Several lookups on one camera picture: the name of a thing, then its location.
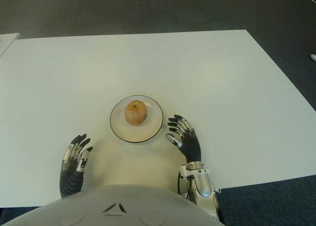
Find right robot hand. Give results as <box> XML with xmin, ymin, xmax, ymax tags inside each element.
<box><xmin>165</xmin><ymin>114</ymin><xmax>203</xmax><ymax>164</ymax></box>

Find grey robot torso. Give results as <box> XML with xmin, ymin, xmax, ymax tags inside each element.
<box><xmin>0</xmin><ymin>183</ymin><xmax>223</xmax><ymax>226</ymax></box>

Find black frame under table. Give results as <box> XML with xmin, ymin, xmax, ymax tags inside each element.
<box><xmin>214</xmin><ymin>186</ymin><xmax>226</xmax><ymax>224</ymax></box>

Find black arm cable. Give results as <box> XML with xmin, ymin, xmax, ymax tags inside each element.
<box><xmin>176</xmin><ymin>176</ymin><xmax>194</xmax><ymax>200</ymax></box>

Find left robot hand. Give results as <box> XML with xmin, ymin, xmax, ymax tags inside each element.
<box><xmin>59</xmin><ymin>134</ymin><xmax>93</xmax><ymax>198</ymax></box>

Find white side table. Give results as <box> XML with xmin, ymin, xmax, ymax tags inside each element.
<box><xmin>0</xmin><ymin>33</ymin><xmax>20</xmax><ymax>57</ymax></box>

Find yellow red apple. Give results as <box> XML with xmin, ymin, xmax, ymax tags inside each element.
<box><xmin>124</xmin><ymin>99</ymin><xmax>149</xmax><ymax>126</ymax></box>

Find white plate with black rim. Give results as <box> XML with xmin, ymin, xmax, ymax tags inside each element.
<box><xmin>110</xmin><ymin>94</ymin><xmax>164</xmax><ymax>144</ymax></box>

